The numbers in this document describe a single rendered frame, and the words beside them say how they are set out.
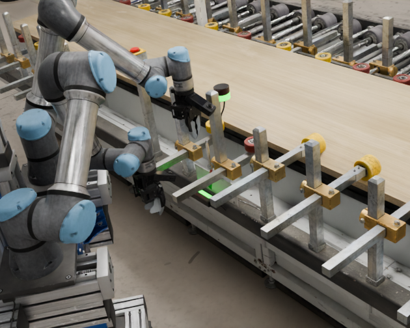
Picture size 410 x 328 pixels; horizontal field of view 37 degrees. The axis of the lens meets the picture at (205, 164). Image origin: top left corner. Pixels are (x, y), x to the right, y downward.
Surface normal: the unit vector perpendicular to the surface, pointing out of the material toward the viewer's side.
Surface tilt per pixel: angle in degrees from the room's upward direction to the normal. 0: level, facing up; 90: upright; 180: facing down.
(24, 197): 8
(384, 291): 0
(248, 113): 0
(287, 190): 90
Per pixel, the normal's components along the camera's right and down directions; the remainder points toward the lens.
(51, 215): -0.30, -0.24
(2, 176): 0.15, 0.51
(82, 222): 0.93, 0.17
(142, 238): -0.14, -0.84
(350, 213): -0.77, 0.42
